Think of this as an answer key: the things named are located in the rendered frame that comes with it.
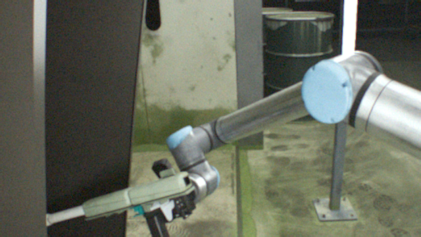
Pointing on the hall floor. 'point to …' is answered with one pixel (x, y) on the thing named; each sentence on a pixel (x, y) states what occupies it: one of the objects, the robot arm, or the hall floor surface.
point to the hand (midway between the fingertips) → (146, 206)
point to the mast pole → (337, 155)
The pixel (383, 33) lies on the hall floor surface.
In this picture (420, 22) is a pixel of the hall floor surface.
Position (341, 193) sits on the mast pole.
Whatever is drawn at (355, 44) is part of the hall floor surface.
